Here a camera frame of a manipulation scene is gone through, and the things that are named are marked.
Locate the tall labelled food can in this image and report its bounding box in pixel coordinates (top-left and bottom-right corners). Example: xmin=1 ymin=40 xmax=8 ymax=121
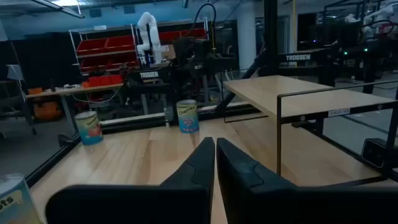
xmin=0 ymin=173 xmax=44 ymax=224

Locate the black aluminium table frame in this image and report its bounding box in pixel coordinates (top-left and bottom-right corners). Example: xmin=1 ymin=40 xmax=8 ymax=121
xmin=24 ymin=101 xmax=398 ymax=187

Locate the tomatoes labelled tall can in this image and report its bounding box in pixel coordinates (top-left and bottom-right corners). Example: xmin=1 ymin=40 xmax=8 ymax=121
xmin=73 ymin=110 xmax=104 ymax=146

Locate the black Trossen station frame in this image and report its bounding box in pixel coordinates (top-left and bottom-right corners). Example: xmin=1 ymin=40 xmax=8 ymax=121
xmin=213 ymin=0 xmax=340 ymax=118

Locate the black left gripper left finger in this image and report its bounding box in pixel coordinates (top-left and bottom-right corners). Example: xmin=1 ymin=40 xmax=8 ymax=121
xmin=45 ymin=136 xmax=216 ymax=224

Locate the white round column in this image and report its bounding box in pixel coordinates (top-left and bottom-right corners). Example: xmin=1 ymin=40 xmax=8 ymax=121
xmin=237 ymin=6 xmax=257 ymax=73

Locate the cardboard box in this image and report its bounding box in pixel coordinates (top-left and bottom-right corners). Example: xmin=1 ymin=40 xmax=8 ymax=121
xmin=160 ymin=44 xmax=177 ymax=60

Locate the black table-level camera box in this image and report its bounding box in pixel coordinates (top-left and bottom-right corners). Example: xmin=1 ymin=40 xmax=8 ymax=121
xmin=361 ymin=138 xmax=389 ymax=169

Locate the grey rolling cart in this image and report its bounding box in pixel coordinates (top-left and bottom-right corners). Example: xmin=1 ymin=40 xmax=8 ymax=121
xmin=0 ymin=63 xmax=37 ymax=139

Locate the red storage bin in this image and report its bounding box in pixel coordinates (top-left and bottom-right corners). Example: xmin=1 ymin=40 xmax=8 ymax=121
xmin=104 ymin=34 xmax=136 ymax=52
xmin=79 ymin=57 xmax=110 ymax=73
xmin=181 ymin=27 xmax=208 ymax=40
xmin=76 ymin=38 xmax=109 ymax=56
xmin=108 ymin=52 xmax=139 ymax=68
xmin=158 ymin=30 xmax=183 ymax=44

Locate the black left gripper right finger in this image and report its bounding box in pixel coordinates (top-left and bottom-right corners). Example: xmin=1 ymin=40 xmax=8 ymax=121
xmin=216 ymin=137 xmax=398 ymax=224

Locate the white wire storage rack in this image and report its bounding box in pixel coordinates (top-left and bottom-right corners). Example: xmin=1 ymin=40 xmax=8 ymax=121
xmin=68 ymin=17 xmax=210 ymax=76

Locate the cherries labelled tall can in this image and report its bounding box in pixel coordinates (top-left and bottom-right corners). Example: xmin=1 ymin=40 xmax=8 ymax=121
xmin=175 ymin=99 xmax=200 ymax=134

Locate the long wooden work table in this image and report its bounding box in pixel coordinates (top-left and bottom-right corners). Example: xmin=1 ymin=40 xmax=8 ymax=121
xmin=25 ymin=83 xmax=126 ymax=134

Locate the orange box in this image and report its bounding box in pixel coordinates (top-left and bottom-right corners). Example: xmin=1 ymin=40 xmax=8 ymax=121
xmin=32 ymin=101 xmax=62 ymax=121

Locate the dark background robot station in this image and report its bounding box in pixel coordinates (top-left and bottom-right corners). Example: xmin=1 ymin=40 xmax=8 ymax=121
xmin=317 ymin=18 xmax=398 ymax=94

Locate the ceiling light strip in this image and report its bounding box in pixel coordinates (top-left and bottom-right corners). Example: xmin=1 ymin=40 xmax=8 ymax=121
xmin=29 ymin=0 xmax=85 ymax=19

